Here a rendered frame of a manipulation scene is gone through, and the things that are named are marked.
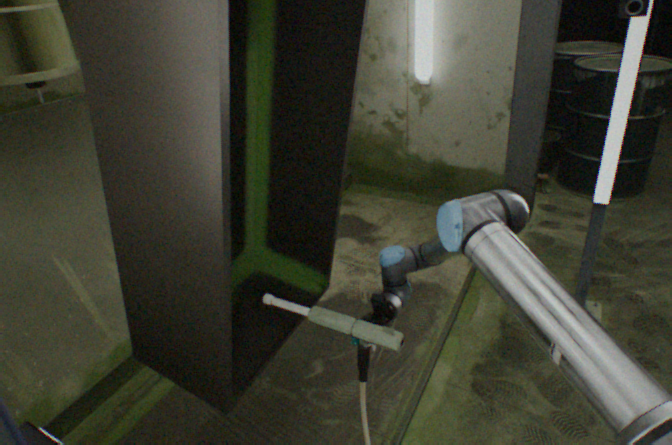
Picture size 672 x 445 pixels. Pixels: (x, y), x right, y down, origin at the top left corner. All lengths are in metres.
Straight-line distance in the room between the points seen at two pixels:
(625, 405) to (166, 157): 0.90
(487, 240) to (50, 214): 1.74
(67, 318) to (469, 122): 2.35
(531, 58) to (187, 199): 2.23
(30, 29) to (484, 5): 2.16
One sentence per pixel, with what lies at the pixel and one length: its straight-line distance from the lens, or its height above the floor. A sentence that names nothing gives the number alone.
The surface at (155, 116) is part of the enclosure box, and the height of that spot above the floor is 1.30.
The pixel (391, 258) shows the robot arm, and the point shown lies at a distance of 1.57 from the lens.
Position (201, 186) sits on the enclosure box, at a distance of 0.91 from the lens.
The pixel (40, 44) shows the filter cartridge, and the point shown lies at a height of 1.37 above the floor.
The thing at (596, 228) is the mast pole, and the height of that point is 0.48.
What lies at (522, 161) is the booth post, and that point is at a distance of 2.97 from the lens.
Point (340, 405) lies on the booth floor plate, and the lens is 1.89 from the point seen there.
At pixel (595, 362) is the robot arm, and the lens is 0.90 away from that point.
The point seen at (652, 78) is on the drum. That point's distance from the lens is 3.35.
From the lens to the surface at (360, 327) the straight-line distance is 1.40.
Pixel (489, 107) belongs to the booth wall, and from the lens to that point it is 2.90.
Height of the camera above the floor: 1.52
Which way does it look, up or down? 26 degrees down
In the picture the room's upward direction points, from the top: 5 degrees counter-clockwise
